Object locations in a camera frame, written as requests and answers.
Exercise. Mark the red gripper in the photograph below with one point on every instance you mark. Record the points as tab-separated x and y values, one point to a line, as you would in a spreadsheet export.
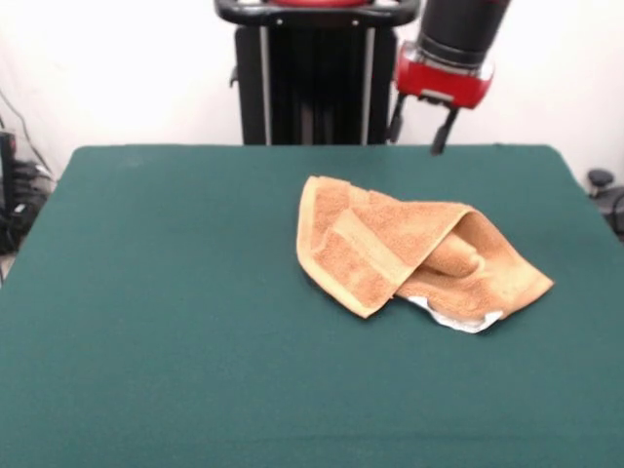
439	80

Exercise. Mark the orange terry towel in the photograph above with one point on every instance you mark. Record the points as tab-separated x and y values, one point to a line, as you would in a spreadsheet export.
370	229

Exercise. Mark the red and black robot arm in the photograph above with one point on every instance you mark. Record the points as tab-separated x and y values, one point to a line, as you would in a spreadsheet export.
460	24

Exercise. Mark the black office chair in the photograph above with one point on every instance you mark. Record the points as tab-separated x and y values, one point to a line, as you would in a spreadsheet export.
604	185

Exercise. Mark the dark green table cloth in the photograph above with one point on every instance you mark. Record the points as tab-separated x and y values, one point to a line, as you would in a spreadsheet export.
146	341

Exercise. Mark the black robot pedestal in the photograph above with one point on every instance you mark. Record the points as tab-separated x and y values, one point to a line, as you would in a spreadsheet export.
317	73

